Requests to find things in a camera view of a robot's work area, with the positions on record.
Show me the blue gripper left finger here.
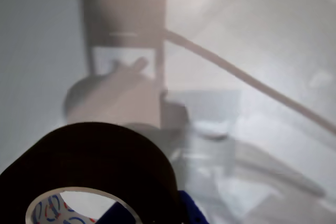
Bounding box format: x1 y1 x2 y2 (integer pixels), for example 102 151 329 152
96 200 144 224

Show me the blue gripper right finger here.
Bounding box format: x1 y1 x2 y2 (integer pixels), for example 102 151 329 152
177 189 209 224

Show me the black tape roll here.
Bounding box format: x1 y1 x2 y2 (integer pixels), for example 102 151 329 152
0 121 184 224

